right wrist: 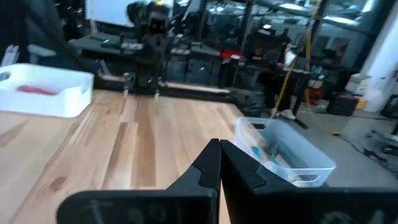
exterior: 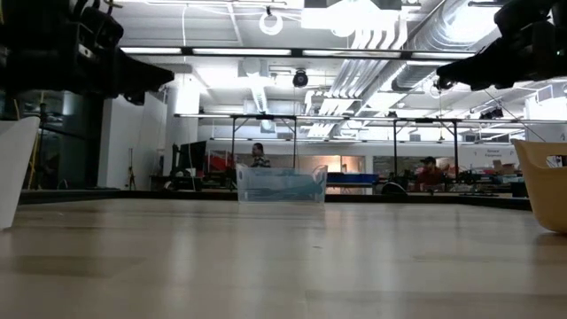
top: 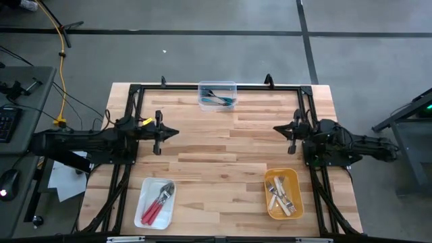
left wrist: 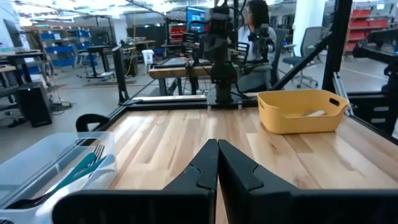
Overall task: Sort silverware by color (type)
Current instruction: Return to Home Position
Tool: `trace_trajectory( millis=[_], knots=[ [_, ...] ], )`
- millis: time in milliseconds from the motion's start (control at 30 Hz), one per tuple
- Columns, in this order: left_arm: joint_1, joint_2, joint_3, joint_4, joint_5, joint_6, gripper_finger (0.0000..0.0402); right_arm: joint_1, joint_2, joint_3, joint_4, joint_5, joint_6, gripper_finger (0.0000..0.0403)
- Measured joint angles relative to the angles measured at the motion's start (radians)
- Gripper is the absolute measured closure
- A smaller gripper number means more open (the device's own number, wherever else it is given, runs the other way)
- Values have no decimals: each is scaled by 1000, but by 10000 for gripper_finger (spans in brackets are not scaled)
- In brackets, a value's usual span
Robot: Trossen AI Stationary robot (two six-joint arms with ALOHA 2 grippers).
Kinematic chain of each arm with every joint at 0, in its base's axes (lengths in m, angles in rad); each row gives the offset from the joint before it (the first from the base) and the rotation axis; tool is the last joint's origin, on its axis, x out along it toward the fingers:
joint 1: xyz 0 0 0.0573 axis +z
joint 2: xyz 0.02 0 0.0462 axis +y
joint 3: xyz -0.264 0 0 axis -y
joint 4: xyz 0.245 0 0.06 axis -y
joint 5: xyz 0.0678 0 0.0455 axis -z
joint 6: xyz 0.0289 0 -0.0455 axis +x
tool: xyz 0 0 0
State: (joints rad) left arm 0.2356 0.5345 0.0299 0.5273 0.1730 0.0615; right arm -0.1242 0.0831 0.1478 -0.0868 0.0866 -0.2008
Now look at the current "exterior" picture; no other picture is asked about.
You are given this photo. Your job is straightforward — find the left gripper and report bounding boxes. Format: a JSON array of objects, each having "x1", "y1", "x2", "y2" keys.
[{"x1": 66, "y1": 6, "x2": 175, "y2": 105}]

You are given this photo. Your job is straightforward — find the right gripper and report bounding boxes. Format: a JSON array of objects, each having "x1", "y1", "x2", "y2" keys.
[{"x1": 436, "y1": 0, "x2": 567, "y2": 92}]

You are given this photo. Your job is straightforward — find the black ceiling track lights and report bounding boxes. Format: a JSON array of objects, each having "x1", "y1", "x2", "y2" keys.
[{"x1": 479, "y1": 107, "x2": 505, "y2": 121}]

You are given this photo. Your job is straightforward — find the black overhead light bar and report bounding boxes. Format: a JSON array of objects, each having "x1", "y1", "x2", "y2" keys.
[{"x1": 119, "y1": 45, "x2": 478, "y2": 61}]

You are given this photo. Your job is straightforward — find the thin black tripod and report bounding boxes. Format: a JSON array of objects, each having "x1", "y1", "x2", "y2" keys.
[{"x1": 127, "y1": 147, "x2": 136, "y2": 191}]

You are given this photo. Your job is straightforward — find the black computer monitor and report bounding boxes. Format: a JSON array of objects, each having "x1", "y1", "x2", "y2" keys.
[{"x1": 176, "y1": 140, "x2": 208, "y2": 177}]

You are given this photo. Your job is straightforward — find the brown cardboard box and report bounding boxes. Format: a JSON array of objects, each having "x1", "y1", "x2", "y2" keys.
[{"x1": 492, "y1": 159, "x2": 515, "y2": 175}]

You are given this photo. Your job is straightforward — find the black background desk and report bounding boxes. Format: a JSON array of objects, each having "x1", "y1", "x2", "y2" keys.
[{"x1": 149, "y1": 175, "x2": 236, "y2": 192}]

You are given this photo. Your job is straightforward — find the person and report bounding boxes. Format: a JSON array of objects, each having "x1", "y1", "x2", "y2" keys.
[
  {"x1": 416, "y1": 155, "x2": 446, "y2": 187},
  {"x1": 250, "y1": 142, "x2": 272, "y2": 169}
]

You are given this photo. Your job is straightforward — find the yellow plastic bin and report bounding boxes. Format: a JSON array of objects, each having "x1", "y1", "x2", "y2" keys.
[{"x1": 511, "y1": 137, "x2": 567, "y2": 235}]

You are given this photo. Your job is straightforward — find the white plastic bin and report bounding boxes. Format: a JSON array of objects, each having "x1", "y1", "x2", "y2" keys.
[{"x1": 0, "y1": 115, "x2": 41, "y2": 231}]

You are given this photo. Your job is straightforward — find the clear plastic bin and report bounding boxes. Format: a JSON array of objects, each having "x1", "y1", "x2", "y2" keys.
[{"x1": 234, "y1": 162, "x2": 329, "y2": 205}]

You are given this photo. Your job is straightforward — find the blue storage crates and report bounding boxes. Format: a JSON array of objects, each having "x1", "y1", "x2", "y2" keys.
[{"x1": 326, "y1": 173, "x2": 380, "y2": 185}]

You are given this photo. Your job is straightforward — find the black metal rig frame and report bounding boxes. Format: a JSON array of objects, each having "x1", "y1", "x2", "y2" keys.
[
  {"x1": 392, "y1": 117, "x2": 462, "y2": 187},
  {"x1": 229, "y1": 113, "x2": 299, "y2": 169}
]

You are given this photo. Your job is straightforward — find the white ring ceiling fixture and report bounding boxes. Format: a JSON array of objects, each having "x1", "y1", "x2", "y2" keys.
[{"x1": 259, "y1": 11, "x2": 284, "y2": 36}]

